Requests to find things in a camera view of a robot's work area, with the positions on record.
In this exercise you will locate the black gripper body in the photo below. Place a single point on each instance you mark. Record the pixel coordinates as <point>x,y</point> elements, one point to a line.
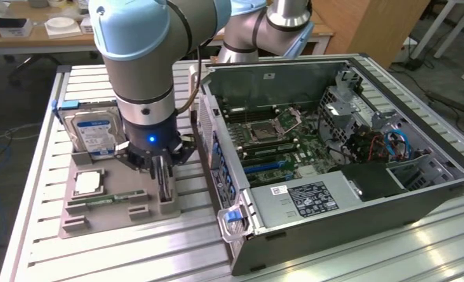
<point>152,138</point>

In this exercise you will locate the black graphics card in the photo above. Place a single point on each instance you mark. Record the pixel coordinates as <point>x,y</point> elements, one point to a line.
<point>164,188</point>

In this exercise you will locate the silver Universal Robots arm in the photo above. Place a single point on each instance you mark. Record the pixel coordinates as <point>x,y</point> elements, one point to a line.
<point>137,73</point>

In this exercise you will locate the hard disk in blue caddy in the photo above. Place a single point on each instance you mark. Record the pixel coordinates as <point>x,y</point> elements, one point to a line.
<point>94,135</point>

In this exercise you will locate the silver CPU chip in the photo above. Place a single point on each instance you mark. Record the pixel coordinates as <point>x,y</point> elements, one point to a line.
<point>89,183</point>

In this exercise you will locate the green RAM stick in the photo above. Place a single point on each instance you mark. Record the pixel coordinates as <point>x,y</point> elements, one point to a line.
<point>106,198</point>

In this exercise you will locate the grey parts rack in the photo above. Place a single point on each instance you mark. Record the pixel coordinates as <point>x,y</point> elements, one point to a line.
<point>110,217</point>

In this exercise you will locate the CPU socket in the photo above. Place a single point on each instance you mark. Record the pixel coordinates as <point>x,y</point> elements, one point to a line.
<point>261,130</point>

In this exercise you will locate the blue expansion slot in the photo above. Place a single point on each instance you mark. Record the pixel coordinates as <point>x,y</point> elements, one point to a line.
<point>263,167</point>

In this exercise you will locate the blue case latch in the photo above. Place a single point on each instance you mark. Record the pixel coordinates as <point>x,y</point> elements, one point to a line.
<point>232,216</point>

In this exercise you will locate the silver socket cover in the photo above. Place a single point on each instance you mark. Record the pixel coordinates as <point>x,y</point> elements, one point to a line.
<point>288,119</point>

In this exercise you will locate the grey power supply unit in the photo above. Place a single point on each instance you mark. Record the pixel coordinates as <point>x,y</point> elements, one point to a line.
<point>271,211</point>

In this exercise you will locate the green motherboard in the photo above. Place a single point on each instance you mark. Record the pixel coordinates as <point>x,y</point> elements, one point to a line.
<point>307,147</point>

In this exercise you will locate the black chair base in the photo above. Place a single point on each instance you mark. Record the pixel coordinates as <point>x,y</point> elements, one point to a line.
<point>22,69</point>

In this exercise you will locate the silver perforated disk bay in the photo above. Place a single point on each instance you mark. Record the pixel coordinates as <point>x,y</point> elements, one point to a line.
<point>338,114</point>

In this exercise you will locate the white labelled box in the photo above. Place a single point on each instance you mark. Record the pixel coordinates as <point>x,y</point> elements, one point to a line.
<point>86,28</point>

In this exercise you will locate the white round container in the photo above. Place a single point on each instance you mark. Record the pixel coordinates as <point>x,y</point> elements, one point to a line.
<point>64,26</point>

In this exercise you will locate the wooden desk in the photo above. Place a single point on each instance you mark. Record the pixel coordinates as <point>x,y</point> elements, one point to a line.
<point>28,41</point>

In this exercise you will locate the black open PC case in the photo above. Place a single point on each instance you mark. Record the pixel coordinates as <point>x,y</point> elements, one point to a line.
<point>334,235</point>

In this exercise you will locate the white box black lid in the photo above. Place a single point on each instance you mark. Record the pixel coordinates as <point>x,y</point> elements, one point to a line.
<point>14,30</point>

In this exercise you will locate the wooden cabinet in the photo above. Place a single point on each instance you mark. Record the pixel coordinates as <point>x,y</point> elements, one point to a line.
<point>374,29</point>

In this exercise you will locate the silver disk bay bracket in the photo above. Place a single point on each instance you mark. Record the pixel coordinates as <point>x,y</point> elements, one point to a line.
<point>433,167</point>

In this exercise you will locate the white table frame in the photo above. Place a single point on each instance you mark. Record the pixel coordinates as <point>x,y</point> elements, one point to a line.
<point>433,29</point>

